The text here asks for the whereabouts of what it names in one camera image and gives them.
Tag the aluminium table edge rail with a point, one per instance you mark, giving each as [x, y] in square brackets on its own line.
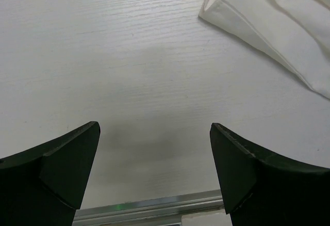
[160, 211]

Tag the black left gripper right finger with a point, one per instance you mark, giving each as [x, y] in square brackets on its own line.
[261, 187]

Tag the white pleated skirt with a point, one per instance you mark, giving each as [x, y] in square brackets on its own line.
[295, 33]

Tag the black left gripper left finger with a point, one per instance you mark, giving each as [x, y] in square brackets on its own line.
[45, 185]

